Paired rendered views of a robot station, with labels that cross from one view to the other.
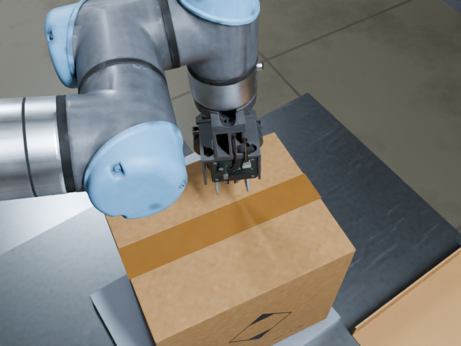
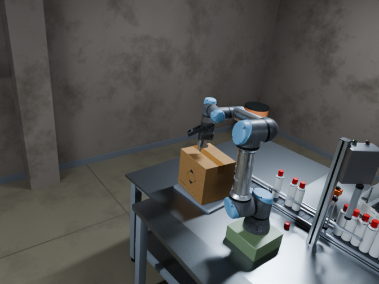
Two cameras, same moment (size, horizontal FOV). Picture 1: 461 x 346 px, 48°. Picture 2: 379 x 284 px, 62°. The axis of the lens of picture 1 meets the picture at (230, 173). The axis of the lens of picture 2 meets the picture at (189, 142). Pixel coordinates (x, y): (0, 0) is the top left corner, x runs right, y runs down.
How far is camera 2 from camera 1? 202 cm
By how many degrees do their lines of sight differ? 75
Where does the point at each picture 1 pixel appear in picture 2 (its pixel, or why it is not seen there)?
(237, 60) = not seen: hidden behind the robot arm
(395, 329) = not seen: hidden behind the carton
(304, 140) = (146, 176)
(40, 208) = (178, 230)
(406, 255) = not seen: hidden behind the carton
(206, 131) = (207, 132)
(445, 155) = (86, 204)
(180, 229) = (211, 159)
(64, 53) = (224, 113)
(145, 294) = (227, 163)
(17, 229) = (188, 234)
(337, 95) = (35, 233)
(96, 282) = (203, 214)
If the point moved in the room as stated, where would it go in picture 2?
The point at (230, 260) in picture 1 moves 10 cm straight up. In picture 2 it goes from (216, 154) to (218, 141)
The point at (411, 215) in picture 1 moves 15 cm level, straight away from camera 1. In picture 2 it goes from (172, 163) to (157, 157)
